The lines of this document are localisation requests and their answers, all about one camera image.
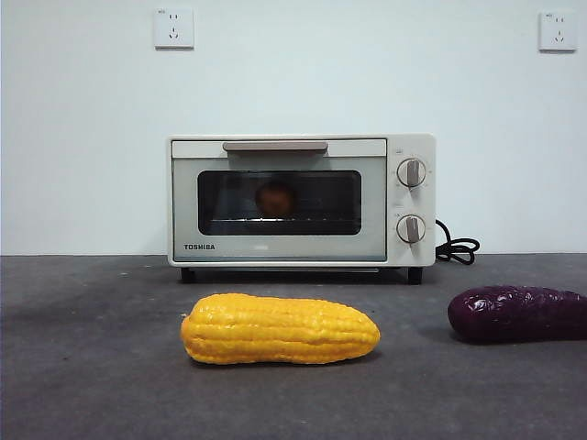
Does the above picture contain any brown potato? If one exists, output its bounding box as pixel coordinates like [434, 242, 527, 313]
[254, 181, 297, 217]

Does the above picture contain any glass oven door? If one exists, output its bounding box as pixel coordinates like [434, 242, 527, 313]
[171, 138, 389, 264]

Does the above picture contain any beige oven door handle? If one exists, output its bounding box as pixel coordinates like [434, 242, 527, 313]
[222, 140, 329, 157]

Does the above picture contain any beige oven knob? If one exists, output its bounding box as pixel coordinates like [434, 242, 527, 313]
[395, 214, 427, 245]
[395, 158, 427, 189]

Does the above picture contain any white toaster oven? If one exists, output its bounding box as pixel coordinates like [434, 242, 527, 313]
[166, 132, 437, 286]

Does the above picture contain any purple sweet potato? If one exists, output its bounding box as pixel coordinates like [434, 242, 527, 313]
[448, 284, 587, 344]

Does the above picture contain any yellow corn cob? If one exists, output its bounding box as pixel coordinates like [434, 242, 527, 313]
[180, 292, 382, 367]

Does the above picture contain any metal wire oven rack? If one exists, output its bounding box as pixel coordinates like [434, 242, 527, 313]
[205, 215, 360, 226]

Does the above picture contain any black oven power cable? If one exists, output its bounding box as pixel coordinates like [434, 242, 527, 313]
[434, 218, 482, 267]

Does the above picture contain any white wall socket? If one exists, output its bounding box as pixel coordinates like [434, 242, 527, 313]
[154, 7, 194, 50]
[538, 10, 578, 53]

